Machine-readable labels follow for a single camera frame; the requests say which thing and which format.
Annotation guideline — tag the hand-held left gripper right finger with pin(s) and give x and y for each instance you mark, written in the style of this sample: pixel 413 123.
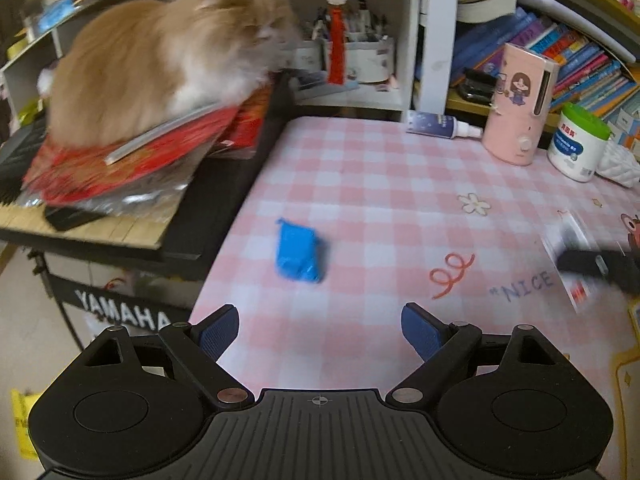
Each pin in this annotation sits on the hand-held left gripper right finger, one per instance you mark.
pixel 420 332

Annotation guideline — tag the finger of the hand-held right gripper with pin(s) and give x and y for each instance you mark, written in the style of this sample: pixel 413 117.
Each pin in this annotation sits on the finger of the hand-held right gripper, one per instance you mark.
pixel 585 261

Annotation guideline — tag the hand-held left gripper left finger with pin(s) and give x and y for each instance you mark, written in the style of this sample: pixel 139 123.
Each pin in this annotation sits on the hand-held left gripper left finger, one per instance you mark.
pixel 220 331

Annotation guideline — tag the small white packet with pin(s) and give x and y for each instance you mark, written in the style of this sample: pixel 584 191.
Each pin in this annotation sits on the small white packet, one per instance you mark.
pixel 570 235

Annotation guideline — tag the blue crinkled packet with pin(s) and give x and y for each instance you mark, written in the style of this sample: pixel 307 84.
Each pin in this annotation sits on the blue crinkled packet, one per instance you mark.
pixel 297 255

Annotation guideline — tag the black keyboard stand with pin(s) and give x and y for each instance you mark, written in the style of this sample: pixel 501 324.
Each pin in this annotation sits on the black keyboard stand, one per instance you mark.
pixel 125 310

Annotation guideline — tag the white quilted pad pack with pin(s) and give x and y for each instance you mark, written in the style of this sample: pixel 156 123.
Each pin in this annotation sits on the white quilted pad pack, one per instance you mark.
pixel 617 165

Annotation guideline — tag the white jar green lid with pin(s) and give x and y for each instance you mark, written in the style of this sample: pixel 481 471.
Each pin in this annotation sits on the white jar green lid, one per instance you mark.
pixel 572 152

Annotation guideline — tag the black electronic keyboard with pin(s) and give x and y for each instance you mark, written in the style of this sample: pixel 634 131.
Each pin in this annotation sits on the black electronic keyboard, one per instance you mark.
pixel 215 200

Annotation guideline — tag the white orange-bordered placemat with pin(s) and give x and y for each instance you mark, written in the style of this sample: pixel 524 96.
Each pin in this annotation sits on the white orange-bordered placemat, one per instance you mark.
pixel 631 385

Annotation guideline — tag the pink checkered tablecloth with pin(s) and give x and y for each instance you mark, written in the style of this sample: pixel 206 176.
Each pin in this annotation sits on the pink checkered tablecloth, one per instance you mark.
pixel 375 200

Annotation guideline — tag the blue orange carton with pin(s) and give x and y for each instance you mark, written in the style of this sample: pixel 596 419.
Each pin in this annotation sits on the blue orange carton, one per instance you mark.
pixel 627 119

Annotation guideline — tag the pink humidifier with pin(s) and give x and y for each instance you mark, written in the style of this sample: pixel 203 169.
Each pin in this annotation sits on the pink humidifier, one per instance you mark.
pixel 515 125

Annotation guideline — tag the grey flat stick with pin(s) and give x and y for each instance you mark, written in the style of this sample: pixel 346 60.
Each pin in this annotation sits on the grey flat stick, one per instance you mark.
pixel 150 140

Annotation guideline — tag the small spray bottle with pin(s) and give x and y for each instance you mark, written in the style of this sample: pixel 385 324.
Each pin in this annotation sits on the small spray bottle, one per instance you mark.
pixel 435 124

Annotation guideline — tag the black stapler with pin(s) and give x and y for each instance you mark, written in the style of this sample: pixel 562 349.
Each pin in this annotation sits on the black stapler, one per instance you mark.
pixel 477 87

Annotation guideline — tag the wooden bookshelf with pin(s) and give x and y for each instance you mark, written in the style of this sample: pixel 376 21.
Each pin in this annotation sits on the wooden bookshelf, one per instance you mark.
pixel 454 104

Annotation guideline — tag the row of colourful books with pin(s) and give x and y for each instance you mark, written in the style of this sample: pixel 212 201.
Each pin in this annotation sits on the row of colourful books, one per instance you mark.
pixel 575 55

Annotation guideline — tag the yellow bag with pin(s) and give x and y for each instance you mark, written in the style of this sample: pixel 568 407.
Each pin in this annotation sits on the yellow bag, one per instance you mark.
pixel 22 420

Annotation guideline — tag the white shelf unit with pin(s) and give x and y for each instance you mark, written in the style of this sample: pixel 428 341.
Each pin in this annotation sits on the white shelf unit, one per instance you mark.
pixel 435 35

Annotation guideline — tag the white pen holder with pens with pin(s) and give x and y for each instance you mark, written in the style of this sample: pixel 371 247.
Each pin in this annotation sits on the white pen holder with pens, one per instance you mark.
pixel 365 60

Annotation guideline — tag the fluffy orange cat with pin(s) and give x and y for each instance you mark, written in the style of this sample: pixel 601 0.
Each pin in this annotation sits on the fluffy orange cat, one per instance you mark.
pixel 150 60

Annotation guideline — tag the red tassel ornament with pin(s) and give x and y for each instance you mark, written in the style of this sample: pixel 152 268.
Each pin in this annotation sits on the red tassel ornament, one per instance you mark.
pixel 337 45

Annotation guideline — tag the white plastic bag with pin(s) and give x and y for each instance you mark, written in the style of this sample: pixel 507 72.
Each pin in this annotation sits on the white plastic bag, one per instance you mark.
pixel 45 79

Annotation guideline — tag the blue plastic pack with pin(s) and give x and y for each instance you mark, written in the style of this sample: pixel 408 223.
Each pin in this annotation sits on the blue plastic pack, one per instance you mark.
pixel 57 12

